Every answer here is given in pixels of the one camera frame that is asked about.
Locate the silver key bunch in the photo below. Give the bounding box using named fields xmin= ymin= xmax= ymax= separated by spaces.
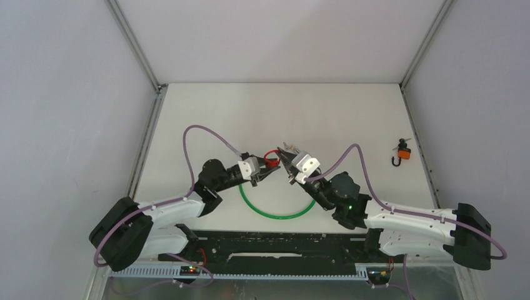
xmin=283 ymin=142 xmax=300 ymax=153

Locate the aluminium corner post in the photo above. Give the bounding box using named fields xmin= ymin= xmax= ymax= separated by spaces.
xmin=399 ymin=0 xmax=457 ymax=91
xmin=104 ymin=0 xmax=161 ymax=94

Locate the aluminium front frame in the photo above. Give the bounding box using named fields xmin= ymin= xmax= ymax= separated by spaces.
xmin=85 ymin=254 xmax=479 ymax=299

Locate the red cable lock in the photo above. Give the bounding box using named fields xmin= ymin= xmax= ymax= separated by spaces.
xmin=263 ymin=149 xmax=281 ymax=168

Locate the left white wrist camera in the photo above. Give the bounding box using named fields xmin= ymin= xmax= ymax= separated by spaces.
xmin=237 ymin=152 xmax=261 ymax=181

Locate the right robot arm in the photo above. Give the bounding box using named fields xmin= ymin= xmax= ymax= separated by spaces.
xmin=278 ymin=148 xmax=493 ymax=271

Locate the green cable lock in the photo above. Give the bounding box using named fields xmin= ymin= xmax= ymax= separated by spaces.
xmin=238 ymin=184 xmax=316 ymax=221

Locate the left aluminium corner post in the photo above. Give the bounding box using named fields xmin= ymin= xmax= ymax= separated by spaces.
xmin=104 ymin=0 xmax=161 ymax=94

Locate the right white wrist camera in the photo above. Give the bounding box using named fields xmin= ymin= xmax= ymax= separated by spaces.
xmin=291 ymin=151 xmax=321 ymax=184

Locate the orange padlock with keys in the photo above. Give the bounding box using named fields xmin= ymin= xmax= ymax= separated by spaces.
xmin=391 ymin=138 xmax=411 ymax=167

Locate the grey cable duct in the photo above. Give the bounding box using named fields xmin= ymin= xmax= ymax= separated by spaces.
xmin=109 ymin=264 xmax=368 ymax=281

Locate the right aluminium corner post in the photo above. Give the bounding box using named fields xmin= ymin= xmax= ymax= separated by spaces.
xmin=399 ymin=0 xmax=457 ymax=91

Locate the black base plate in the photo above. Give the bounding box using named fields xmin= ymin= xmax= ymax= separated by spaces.
xmin=177 ymin=231 xmax=403 ymax=275

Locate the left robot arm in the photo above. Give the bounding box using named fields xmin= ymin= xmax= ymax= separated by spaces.
xmin=89 ymin=152 xmax=280 ymax=271

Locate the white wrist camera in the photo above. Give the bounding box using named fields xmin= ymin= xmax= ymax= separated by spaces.
xmin=237 ymin=152 xmax=261 ymax=181
xmin=291 ymin=151 xmax=321 ymax=184

